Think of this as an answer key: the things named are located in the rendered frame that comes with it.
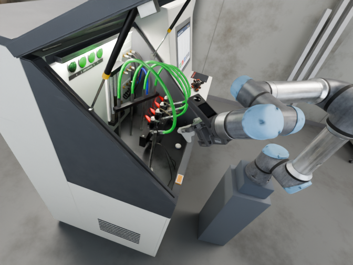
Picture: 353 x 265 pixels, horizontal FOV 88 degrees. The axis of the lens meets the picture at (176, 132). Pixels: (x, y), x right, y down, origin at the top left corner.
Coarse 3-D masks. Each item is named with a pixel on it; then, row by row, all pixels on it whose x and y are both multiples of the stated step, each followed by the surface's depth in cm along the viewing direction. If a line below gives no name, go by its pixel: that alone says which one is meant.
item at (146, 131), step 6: (168, 114) 124; (168, 120) 126; (162, 126) 114; (144, 132) 107; (144, 138) 104; (150, 138) 105; (156, 138) 105; (162, 138) 126; (144, 144) 107; (150, 144) 106; (156, 144) 108
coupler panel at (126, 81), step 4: (124, 44) 101; (128, 44) 105; (124, 48) 102; (128, 48) 106; (124, 52) 103; (128, 52) 106; (132, 52) 109; (124, 56) 102; (124, 60) 107; (128, 64) 113; (128, 68) 115; (132, 68) 116; (124, 72) 109; (128, 72) 116; (124, 76) 113; (128, 76) 118; (124, 80) 115; (128, 80) 121; (124, 84) 117; (128, 84) 119; (124, 88) 116; (124, 92) 121
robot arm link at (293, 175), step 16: (336, 96) 63; (352, 96) 60; (336, 112) 64; (352, 112) 59; (336, 128) 64; (352, 128) 61; (320, 144) 71; (336, 144) 68; (304, 160) 79; (320, 160) 74; (288, 176) 86; (304, 176) 82; (288, 192) 88
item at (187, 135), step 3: (186, 126) 62; (189, 126) 60; (180, 129) 63; (180, 132) 64; (186, 132) 63; (189, 132) 62; (192, 132) 61; (183, 135) 65; (186, 135) 64; (189, 135) 63; (192, 135) 62; (186, 138) 64; (189, 138) 64; (189, 141) 64
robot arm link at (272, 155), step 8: (272, 144) 99; (264, 152) 97; (272, 152) 93; (280, 152) 94; (256, 160) 104; (264, 160) 98; (272, 160) 94; (280, 160) 92; (288, 160) 92; (264, 168) 99; (272, 168) 94
